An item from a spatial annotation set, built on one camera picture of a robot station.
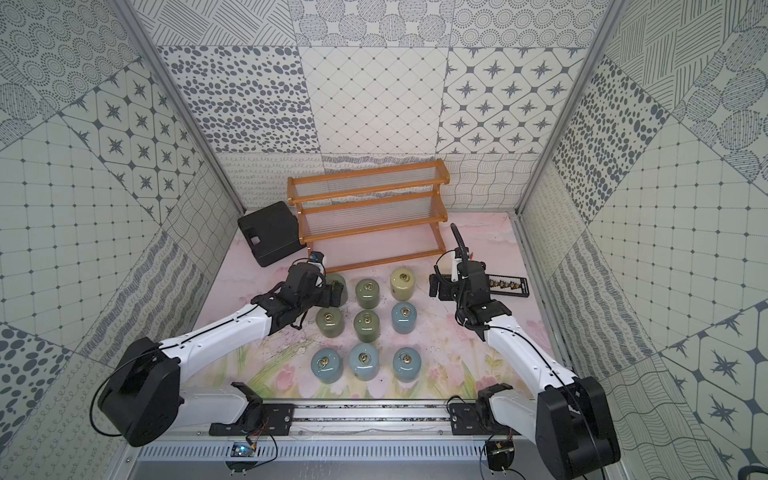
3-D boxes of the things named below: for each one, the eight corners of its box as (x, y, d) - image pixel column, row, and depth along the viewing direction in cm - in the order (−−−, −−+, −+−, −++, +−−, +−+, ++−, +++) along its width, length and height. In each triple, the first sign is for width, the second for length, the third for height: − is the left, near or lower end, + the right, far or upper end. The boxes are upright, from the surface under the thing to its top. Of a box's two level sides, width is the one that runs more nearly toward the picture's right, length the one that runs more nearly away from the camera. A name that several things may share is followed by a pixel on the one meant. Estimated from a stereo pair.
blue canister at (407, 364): (393, 382, 82) (393, 373, 75) (393, 357, 86) (393, 346, 80) (419, 382, 82) (422, 373, 75) (418, 357, 86) (420, 346, 80)
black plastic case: (262, 269, 105) (256, 260, 100) (242, 227, 118) (236, 217, 113) (311, 246, 112) (308, 236, 107) (287, 208, 125) (283, 198, 120)
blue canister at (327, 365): (316, 384, 82) (308, 375, 74) (320, 359, 86) (313, 348, 79) (341, 384, 82) (336, 375, 74) (344, 359, 86) (339, 348, 79)
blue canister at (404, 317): (391, 334, 91) (391, 321, 84) (391, 315, 95) (391, 301, 88) (415, 334, 91) (417, 321, 84) (414, 315, 95) (416, 301, 88)
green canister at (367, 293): (357, 308, 96) (354, 296, 89) (358, 290, 100) (356, 278, 94) (379, 308, 96) (378, 296, 89) (379, 290, 100) (378, 278, 94)
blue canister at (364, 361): (351, 381, 82) (346, 371, 75) (353, 351, 87) (350, 339, 80) (378, 381, 82) (376, 371, 75) (379, 351, 87) (377, 339, 80)
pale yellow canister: (390, 300, 98) (390, 285, 90) (390, 282, 102) (390, 267, 95) (414, 300, 98) (415, 285, 90) (413, 282, 102) (414, 267, 95)
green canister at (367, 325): (355, 342, 88) (352, 331, 82) (357, 321, 93) (354, 309, 87) (379, 342, 88) (377, 331, 82) (379, 321, 93) (378, 309, 87)
